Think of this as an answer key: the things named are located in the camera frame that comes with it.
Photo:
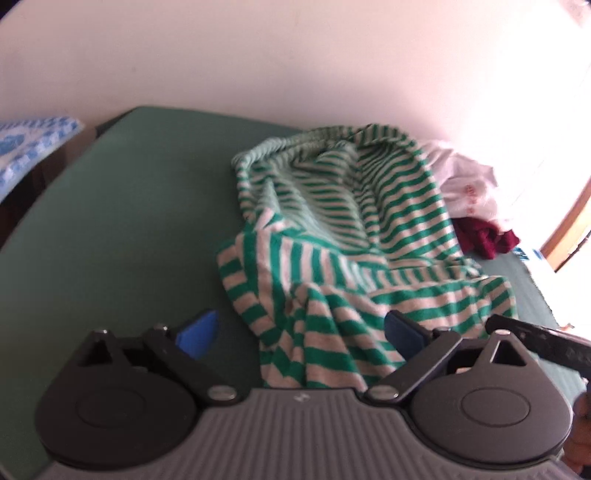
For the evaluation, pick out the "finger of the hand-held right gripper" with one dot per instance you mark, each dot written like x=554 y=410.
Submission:
x=545 y=341

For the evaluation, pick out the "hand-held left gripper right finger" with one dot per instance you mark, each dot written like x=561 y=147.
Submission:
x=399 y=330

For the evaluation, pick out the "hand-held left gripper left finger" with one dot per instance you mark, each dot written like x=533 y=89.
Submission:
x=201 y=334

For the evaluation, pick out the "green white striped shirt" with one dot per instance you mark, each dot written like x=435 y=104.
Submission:
x=323 y=258

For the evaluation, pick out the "person's right hand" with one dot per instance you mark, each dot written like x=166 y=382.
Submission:
x=582 y=424

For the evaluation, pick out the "dark red garment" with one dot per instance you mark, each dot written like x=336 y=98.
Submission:
x=485 y=237

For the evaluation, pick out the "white garment with red print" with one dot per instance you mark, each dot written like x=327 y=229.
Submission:
x=461 y=184

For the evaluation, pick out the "blue floral cloth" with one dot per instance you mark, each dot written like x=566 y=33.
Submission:
x=27 y=143

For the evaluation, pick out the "wooden window frame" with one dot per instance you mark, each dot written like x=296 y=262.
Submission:
x=570 y=240

